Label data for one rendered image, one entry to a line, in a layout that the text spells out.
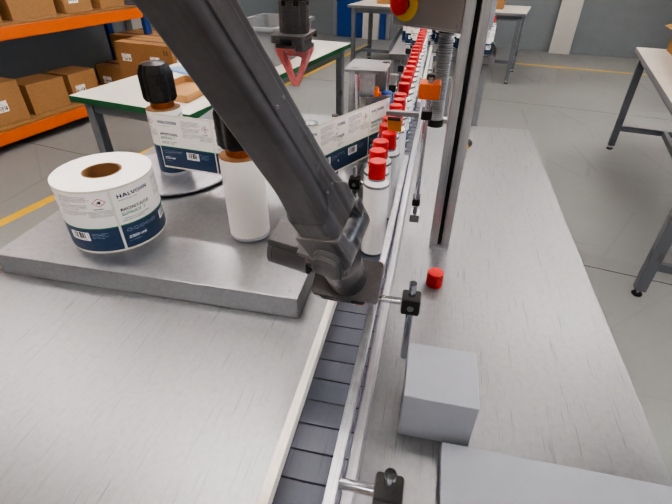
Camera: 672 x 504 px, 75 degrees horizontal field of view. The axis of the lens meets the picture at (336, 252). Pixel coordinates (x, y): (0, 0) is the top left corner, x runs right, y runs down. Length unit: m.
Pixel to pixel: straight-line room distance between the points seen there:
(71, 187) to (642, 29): 8.18
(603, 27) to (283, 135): 8.18
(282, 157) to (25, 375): 0.64
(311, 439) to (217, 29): 0.49
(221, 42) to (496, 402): 0.63
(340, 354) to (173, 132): 0.76
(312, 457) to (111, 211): 0.63
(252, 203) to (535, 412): 0.64
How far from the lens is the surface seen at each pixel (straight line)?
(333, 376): 0.69
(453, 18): 0.90
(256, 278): 0.87
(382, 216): 0.87
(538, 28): 8.47
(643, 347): 2.34
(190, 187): 1.22
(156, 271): 0.95
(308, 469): 0.61
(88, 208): 1.00
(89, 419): 0.80
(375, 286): 0.66
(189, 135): 1.21
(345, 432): 0.54
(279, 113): 0.39
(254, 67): 0.37
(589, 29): 8.48
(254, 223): 0.96
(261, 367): 0.78
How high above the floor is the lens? 1.42
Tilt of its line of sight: 35 degrees down
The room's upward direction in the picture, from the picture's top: straight up
